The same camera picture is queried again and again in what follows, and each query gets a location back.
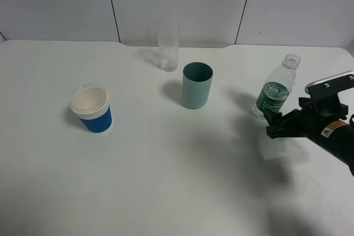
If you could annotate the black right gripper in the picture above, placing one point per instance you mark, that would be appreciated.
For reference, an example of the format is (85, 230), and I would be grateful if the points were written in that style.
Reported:
(321, 121)

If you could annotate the clear bottle with green label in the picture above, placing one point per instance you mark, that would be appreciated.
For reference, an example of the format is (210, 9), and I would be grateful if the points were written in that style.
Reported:
(277, 87)

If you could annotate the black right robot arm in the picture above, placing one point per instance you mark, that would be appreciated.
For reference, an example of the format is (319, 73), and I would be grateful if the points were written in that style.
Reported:
(343, 152)

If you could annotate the teal green plastic cup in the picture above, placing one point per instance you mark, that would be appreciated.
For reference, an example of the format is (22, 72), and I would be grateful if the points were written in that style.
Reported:
(197, 78)

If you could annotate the blue cup with white rim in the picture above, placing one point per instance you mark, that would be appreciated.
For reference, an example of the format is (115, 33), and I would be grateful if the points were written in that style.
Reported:
(91, 104)

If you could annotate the tall clear glass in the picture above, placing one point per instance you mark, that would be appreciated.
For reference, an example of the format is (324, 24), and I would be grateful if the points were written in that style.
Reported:
(168, 44)

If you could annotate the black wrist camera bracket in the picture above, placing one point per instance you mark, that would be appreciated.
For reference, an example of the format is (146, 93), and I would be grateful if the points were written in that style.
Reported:
(324, 92)

